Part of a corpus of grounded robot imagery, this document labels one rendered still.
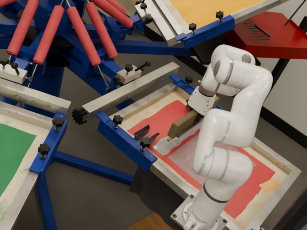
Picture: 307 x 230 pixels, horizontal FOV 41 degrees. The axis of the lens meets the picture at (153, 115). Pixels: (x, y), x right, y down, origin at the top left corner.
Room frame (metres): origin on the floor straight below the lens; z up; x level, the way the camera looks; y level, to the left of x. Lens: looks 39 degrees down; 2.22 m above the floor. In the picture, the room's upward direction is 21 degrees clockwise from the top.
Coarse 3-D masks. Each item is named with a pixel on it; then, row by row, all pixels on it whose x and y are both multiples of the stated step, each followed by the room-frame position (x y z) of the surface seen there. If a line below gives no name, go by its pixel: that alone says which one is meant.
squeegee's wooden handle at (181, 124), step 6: (216, 96) 1.65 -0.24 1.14; (216, 102) 1.62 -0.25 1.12; (186, 114) 1.43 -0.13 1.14; (192, 114) 1.44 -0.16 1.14; (198, 114) 1.48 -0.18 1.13; (180, 120) 1.37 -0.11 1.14; (186, 120) 1.39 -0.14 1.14; (192, 120) 1.44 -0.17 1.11; (174, 126) 1.33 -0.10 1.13; (180, 126) 1.35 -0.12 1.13; (186, 126) 1.41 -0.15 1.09; (168, 132) 1.34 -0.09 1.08; (174, 132) 1.33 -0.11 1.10
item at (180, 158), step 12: (144, 120) 1.51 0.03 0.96; (156, 120) 1.54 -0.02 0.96; (132, 132) 1.40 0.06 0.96; (156, 132) 1.46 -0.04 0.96; (180, 144) 1.44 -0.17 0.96; (192, 144) 1.47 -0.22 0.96; (168, 156) 1.34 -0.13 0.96; (180, 156) 1.37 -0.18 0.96; (192, 156) 1.40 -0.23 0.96; (180, 168) 1.29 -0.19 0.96; (192, 180) 1.25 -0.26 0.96; (204, 180) 1.28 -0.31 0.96; (240, 192) 1.29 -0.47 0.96; (252, 192) 1.32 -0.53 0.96; (228, 204) 1.20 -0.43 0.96; (240, 204) 1.22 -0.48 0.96
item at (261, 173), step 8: (176, 104) 1.72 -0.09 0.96; (160, 112) 1.61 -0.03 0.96; (168, 112) 1.63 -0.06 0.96; (176, 112) 1.66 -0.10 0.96; (184, 112) 1.68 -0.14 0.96; (168, 120) 1.57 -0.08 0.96; (200, 128) 1.61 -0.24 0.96; (192, 136) 1.53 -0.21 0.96; (216, 144) 1.54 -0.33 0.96; (224, 144) 1.56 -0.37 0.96; (240, 152) 1.54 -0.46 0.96; (256, 160) 1.53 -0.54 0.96; (256, 168) 1.48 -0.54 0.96; (264, 168) 1.50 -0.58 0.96; (256, 176) 1.43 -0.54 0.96; (264, 176) 1.45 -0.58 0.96; (248, 184) 1.36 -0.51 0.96; (256, 184) 1.38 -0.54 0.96; (256, 192) 1.33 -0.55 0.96
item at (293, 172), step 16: (160, 96) 1.70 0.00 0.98; (128, 112) 1.48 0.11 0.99; (256, 144) 1.61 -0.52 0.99; (272, 160) 1.57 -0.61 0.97; (160, 176) 1.20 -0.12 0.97; (176, 176) 1.21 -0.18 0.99; (288, 176) 1.47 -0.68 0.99; (176, 192) 1.16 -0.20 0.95; (192, 192) 1.16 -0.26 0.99; (272, 208) 1.24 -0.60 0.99; (256, 224) 1.12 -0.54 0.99
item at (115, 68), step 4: (104, 64) 1.70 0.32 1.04; (108, 64) 1.71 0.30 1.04; (112, 64) 1.72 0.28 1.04; (116, 64) 1.73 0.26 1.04; (104, 68) 1.69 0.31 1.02; (108, 68) 1.68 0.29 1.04; (112, 68) 1.69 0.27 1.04; (116, 68) 1.70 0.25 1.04; (120, 68) 1.71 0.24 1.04; (104, 72) 1.69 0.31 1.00; (108, 72) 1.68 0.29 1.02; (112, 72) 1.67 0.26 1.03; (116, 72) 1.67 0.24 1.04; (108, 76) 1.68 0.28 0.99; (132, 80) 1.66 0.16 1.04; (120, 84) 1.64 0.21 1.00; (124, 84) 1.63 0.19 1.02
